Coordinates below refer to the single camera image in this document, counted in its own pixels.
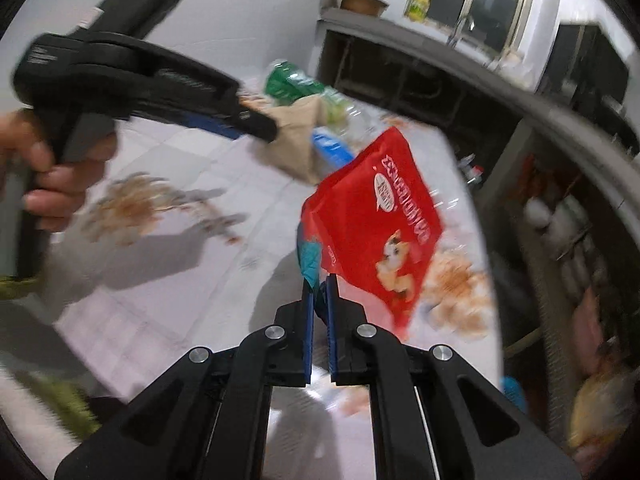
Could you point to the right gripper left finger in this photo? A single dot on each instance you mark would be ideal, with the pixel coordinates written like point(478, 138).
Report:
point(206, 417)

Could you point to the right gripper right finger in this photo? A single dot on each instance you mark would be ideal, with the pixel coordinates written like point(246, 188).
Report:
point(434, 416)

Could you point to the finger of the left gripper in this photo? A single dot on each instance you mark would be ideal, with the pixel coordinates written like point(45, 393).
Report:
point(240, 122)

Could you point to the brown paper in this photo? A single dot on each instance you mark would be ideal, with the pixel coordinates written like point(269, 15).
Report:
point(292, 151)

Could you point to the red snack bag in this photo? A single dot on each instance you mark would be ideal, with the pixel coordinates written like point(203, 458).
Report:
point(377, 228)

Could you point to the blue plastic trash basket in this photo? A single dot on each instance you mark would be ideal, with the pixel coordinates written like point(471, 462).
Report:
point(514, 392)

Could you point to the left hand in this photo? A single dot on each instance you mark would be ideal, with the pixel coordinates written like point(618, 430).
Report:
point(60, 190)

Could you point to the green label plastic bottle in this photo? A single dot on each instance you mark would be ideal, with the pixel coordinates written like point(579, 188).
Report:
point(286, 84)

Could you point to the blue white box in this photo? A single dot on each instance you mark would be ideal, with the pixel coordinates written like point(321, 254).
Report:
point(334, 152)

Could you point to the floral tablecloth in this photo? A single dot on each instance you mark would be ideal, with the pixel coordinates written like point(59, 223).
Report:
point(129, 311)

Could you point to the copper basin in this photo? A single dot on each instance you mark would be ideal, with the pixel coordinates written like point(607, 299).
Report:
point(365, 7)

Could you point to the pink plastic basin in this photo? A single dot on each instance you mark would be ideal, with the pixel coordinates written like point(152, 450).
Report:
point(587, 333)

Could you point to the yellow detergent bottle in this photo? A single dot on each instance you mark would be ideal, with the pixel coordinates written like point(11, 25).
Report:
point(417, 10)

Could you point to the concrete counter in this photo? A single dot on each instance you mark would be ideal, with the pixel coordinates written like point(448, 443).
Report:
point(607, 165)

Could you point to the black cabinet appliance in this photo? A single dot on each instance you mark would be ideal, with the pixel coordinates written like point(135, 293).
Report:
point(583, 68)

